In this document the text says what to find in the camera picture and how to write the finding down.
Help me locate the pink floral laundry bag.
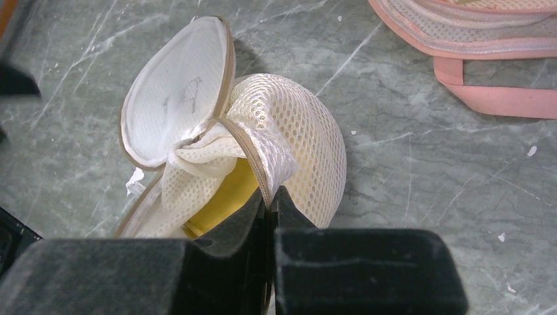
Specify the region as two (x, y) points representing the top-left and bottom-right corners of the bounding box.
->
(370, 1), (556, 119)

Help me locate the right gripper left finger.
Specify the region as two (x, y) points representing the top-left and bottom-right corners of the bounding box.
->
(1, 190), (267, 314)

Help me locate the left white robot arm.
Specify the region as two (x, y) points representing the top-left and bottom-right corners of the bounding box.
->
(1, 60), (42, 105)

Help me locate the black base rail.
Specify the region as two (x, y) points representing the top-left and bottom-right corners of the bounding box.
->
(1, 208), (43, 278)

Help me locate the yellow bra in bag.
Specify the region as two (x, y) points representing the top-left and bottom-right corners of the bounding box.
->
(182, 158), (259, 238)

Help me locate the white mesh laundry bag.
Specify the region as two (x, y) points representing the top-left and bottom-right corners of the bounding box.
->
(116, 16), (347, 238)

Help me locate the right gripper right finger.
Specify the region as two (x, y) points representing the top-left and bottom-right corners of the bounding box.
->
(272, 187), (468, 314)

